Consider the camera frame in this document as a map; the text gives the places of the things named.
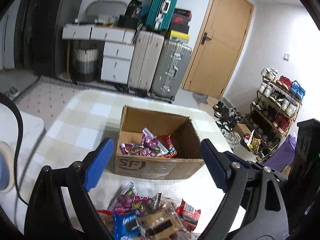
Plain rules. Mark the white red noodle snack bag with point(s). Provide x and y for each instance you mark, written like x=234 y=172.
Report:
x=107 y=218

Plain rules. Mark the beige plate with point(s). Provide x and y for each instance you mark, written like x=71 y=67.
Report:
x=7 y=167

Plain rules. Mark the dark grey refrigerator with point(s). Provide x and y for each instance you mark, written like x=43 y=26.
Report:
x=44 y=50

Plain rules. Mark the purple white snack bag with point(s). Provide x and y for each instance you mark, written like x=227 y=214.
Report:
x=148 y=147

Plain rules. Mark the wooden door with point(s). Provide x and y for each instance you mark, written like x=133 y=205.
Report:
x=218 y=47

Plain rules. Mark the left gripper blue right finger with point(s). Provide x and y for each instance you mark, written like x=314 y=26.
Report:
x=217 y=164

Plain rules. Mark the teal suitcase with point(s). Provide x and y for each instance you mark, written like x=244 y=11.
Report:
x=160 y=14

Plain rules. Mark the black bag on desk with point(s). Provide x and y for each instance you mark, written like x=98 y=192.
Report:
x=133 y=9

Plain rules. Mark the woven laundry basket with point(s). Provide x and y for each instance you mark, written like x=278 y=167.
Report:
x=86 y=64

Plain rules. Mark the yellow black box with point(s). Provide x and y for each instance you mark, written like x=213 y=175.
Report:
x=177 y=36

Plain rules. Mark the red black wafer packet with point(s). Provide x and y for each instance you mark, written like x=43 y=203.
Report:
x=189 y=215

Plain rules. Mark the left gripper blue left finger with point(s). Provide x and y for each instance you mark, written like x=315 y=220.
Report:
x=95 y=162

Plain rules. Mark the purple grape candy bag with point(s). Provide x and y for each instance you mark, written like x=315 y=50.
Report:
x=128 y=201

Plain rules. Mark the stacked black shoe boxes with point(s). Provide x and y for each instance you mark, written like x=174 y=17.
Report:
x=181 y=20

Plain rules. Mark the blue Oreo cookie packet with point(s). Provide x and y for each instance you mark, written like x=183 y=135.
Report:
x=125 y=226

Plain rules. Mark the shoe rack with shoes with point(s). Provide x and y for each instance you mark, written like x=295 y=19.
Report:
x=273 y=111

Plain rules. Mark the silver grey suitcase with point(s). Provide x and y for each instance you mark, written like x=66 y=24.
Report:
x=171 y=67

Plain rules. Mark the checked table cloth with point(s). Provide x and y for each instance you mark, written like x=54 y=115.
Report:
x=77 y=125

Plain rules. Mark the grey oval mirror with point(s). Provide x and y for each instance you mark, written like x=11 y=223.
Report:
x=105 y=9

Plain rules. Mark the dotted floor rug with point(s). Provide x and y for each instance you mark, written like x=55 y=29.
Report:
x=48 y=97

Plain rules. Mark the clear cracker sandwich packet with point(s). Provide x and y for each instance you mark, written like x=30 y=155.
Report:
x=161 y=224

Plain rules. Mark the red triangular snack bag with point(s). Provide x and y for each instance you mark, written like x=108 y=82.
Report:
x=166 y=141

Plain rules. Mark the white drawer desk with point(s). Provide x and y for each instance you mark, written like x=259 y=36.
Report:
x=117 y=52

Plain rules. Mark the beige suitcase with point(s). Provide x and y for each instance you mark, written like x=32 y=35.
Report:
x=144 y=61

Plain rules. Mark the brown SF cardboard box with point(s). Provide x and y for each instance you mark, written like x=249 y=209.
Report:
x=183 y=135

